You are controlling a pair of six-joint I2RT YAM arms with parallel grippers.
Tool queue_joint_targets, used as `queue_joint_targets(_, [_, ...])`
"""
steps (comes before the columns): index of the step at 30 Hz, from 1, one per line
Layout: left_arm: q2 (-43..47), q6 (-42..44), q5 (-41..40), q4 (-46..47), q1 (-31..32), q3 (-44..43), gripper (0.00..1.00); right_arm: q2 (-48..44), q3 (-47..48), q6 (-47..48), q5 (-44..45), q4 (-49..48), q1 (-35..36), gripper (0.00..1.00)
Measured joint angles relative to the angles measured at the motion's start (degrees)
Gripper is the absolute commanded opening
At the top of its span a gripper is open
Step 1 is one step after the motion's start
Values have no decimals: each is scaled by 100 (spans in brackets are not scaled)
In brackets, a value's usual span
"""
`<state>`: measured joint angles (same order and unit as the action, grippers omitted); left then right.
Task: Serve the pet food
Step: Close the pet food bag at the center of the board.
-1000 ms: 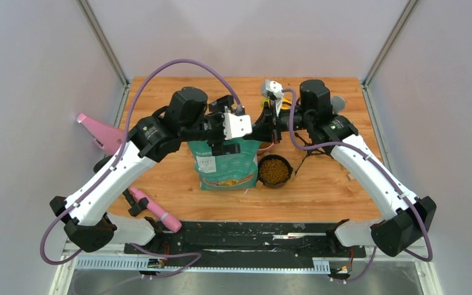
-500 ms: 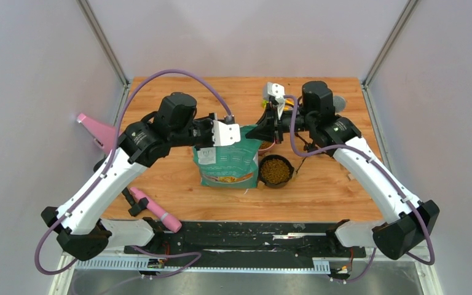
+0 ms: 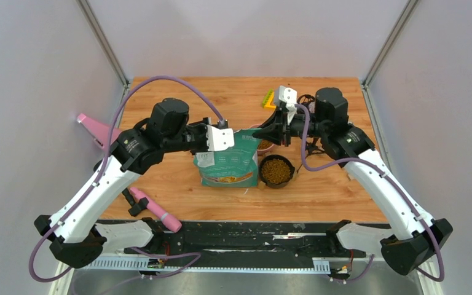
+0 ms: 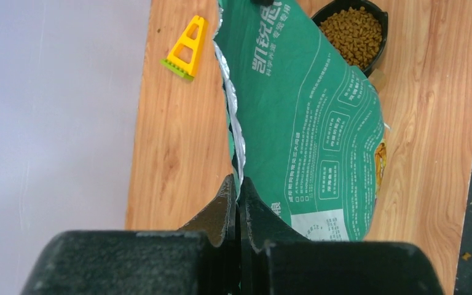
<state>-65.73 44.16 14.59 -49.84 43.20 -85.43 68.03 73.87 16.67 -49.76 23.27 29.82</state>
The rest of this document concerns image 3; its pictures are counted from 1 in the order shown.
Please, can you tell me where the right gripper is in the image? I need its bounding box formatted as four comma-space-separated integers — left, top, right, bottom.
253, 106, 328, 147

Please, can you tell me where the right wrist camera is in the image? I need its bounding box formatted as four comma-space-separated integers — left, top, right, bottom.
273, 85, 297, 125

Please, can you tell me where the black pet bowl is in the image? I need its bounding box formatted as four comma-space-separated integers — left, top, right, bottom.
258, 154, 296, 189

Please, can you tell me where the green dog food bag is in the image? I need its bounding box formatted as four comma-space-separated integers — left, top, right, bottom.
193, 128, 261, 188

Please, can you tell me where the black mounting rail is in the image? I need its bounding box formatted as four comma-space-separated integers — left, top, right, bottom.
109, 219, 408, 272

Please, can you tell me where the pink pet bowl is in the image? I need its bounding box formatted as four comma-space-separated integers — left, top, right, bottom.
256, 140, 275, 156

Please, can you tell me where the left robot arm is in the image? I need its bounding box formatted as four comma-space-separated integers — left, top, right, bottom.
34, 98, 234, 269

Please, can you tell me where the brown dog food kibble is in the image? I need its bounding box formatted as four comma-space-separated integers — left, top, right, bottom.
257, 140, 294, 188

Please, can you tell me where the yellow green triangular toy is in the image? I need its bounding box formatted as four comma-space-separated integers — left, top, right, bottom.
261, 89, 276, 110

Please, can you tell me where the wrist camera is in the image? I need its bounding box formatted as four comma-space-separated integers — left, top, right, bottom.
206, 123, 235, 152
273, 85, 297, 125

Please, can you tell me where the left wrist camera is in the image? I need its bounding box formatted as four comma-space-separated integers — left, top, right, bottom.
206, 123, 235, 152

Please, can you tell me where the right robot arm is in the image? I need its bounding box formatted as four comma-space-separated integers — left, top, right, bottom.
254, 86, 453, 282

